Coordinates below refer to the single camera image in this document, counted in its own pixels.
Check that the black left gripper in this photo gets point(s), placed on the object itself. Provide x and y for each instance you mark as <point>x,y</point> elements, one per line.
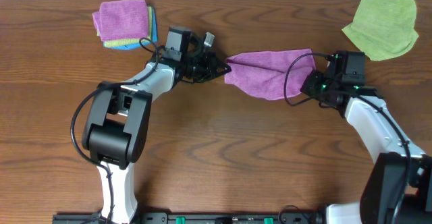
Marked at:
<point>209,62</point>

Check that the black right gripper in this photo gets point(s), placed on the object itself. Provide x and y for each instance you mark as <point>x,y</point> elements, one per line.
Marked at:
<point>308,88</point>

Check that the purple microfiber cloth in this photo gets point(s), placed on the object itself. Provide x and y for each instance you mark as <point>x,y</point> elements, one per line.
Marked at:
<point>270,75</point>

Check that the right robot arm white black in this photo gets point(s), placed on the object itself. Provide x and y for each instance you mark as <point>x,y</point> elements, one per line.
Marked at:
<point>399,187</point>

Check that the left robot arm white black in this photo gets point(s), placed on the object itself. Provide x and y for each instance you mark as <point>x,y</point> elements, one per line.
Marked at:
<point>117,124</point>

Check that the folded blue cloth in stack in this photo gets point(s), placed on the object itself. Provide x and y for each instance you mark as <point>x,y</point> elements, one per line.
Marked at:
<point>154,25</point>

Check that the folded yellow-green cloth in stack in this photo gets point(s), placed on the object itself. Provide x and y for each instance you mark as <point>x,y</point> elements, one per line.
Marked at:
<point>121,27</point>

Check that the green microfiber cloth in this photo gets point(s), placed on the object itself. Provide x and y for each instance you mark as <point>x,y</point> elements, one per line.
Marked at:
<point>383,29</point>

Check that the folded purple cloth on stack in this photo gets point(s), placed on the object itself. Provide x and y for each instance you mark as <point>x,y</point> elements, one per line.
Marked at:
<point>122,19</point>

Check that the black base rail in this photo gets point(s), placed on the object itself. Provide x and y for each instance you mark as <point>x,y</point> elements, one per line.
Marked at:
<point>288,218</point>

